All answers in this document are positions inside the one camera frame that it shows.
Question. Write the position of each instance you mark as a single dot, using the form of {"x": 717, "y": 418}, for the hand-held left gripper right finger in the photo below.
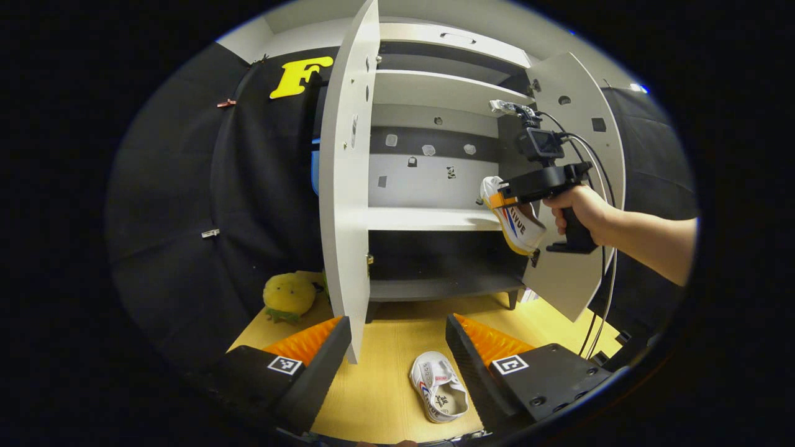
{"x": 475, "y": 372}

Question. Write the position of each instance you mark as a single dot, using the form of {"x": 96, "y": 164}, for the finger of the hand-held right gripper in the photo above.
{"x": 514, "y": 191}

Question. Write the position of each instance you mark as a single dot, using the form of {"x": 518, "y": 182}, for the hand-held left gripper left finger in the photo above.
{"x": 320, "y": 372}

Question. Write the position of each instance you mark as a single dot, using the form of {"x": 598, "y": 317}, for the white canvas shoe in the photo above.
{"x": 440, "y": 388}
{"x": 518, "y": 226}

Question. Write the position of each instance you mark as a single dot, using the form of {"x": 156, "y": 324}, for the white shoe cabinet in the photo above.
{"x": 428, "y": 218}

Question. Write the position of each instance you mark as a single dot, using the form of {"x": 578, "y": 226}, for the white shoe cabinet door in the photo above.
{"x": 568, "y": 285}
{"x": 345, "y": 205}

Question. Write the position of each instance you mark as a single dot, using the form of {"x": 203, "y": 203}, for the metal door hinge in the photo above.
{"x": 535, "y": 86}
{"x": 370, "y": 264}
{"x": 535, "y": 257}

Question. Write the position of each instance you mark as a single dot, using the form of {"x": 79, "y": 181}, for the white cabinet shelf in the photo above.
{"x": 428, "y": 218}
{"x": 435, "y": 90}

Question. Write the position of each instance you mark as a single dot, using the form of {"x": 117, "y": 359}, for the yellow plush toy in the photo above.
{"x": 289, "y": 295}

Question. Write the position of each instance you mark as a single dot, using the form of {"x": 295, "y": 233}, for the white box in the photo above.
{"x": 529, "y": 297}

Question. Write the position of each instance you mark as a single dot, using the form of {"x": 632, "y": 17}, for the black backdrop cloth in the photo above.
{"x": 652, "y": 167}
{"x": 186, "y": 186}

